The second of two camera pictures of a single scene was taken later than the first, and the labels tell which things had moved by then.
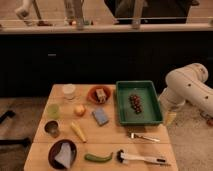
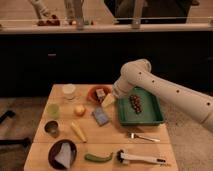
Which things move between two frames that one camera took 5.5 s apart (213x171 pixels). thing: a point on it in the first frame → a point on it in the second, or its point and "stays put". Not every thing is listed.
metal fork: x=133 y=136 stays put
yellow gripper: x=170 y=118 → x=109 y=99
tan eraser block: x=101 y=95 stays put
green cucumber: x=95 y=158 stays put
